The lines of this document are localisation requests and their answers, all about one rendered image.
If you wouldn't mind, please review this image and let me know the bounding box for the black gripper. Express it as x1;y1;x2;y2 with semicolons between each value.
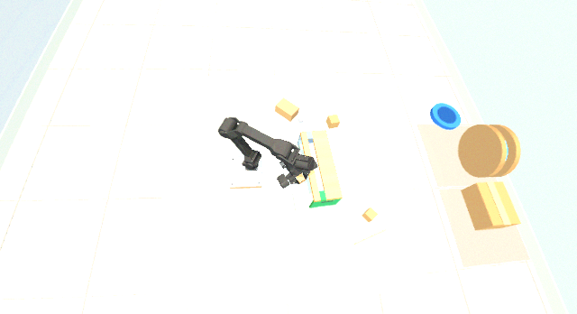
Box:
277;161;318;189

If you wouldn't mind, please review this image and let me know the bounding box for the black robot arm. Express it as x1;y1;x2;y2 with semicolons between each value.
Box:
217;116;315;172

